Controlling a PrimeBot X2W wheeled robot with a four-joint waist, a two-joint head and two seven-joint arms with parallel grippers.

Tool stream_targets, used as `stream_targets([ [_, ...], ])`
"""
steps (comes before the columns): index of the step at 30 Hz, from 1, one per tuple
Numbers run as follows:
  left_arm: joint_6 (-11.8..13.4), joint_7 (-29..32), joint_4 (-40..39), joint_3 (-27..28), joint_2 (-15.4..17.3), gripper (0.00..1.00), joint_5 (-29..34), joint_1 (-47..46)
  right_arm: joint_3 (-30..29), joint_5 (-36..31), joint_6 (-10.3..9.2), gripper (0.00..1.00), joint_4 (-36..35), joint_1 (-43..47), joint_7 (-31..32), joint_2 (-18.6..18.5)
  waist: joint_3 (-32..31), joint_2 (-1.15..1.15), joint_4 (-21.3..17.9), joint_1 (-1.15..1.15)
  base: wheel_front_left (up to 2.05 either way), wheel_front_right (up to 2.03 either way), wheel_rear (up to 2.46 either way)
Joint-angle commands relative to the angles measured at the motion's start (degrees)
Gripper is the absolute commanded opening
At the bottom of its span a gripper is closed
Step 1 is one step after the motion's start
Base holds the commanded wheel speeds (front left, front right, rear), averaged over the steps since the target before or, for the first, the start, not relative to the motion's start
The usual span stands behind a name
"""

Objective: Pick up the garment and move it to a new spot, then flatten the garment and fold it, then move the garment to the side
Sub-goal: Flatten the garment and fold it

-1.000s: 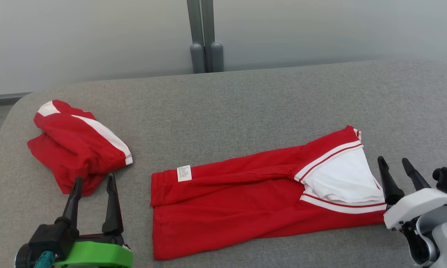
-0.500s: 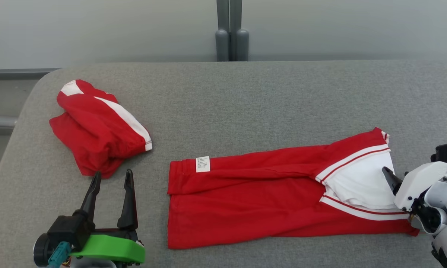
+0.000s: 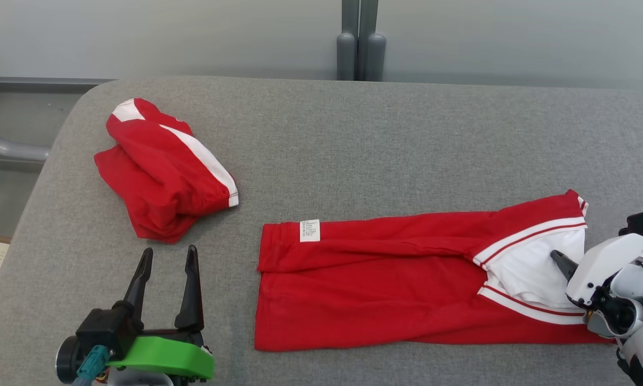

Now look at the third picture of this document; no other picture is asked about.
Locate grey partition post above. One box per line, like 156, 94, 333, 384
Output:
337, 0, 360, 81
358, 0, 387, 82

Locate red jersey with white sleeves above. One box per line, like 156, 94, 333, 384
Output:
255, 189, 617, 352

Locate red shorts with white stripe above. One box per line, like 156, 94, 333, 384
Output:
94, 98, 240, 244

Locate grey metal frame post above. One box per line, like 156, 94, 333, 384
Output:
0, 122, 50, 173

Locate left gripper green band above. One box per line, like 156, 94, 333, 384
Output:
106, 244, 215, 382

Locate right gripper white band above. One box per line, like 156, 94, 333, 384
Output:
550, 233, 643, 309

